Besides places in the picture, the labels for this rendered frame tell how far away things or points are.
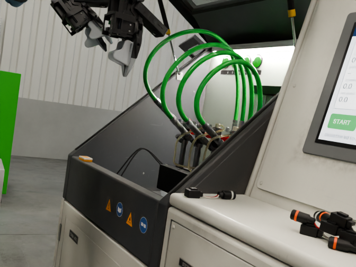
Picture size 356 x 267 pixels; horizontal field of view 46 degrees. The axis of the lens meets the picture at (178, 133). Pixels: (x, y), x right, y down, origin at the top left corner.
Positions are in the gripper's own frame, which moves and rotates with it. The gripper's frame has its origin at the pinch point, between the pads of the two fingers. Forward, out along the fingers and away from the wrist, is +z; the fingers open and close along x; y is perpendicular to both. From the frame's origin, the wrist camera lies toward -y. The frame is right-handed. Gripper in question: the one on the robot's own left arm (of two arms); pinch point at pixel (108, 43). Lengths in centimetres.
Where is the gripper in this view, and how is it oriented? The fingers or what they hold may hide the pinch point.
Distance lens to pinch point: 138.3
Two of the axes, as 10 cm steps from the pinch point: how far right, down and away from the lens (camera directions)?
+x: 3.8, -1.2, -9.2
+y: -7.1, 6.0, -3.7
